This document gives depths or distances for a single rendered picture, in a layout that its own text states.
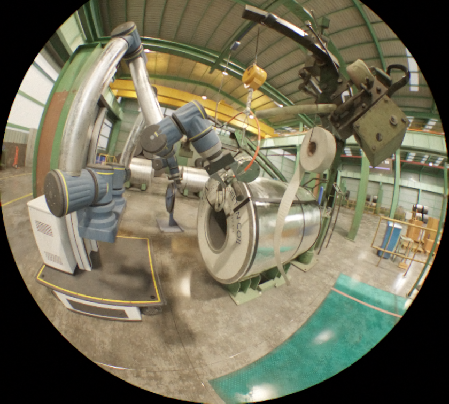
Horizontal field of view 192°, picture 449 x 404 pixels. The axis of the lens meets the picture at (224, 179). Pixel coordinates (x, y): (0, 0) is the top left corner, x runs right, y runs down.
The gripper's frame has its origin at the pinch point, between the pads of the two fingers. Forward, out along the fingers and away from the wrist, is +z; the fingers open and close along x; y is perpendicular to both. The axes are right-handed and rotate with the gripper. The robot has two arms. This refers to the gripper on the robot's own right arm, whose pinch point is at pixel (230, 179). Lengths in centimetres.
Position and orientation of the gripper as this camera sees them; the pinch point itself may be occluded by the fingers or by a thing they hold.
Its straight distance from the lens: 63.7
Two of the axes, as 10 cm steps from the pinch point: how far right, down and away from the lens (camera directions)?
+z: 4.7, 7.3, 5.0
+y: 1.4, 4.9, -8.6
